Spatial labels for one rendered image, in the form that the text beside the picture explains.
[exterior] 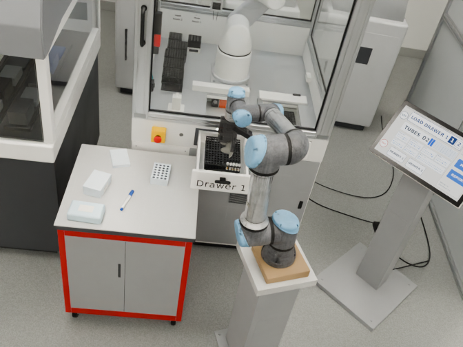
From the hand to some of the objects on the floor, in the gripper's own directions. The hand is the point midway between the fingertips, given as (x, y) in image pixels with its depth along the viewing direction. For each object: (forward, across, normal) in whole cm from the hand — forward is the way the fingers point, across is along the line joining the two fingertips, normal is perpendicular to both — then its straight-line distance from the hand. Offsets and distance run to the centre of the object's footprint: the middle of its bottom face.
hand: (231, 153), depth 250 cm
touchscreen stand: (+98, -1, +98) cm, 138 cm away
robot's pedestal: (+97, +47, +21) cm, 110 cm away
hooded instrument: (+97, -65, -173) cm, 209 cm away
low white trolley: (+97, +7, -45) cm, 107 cm away
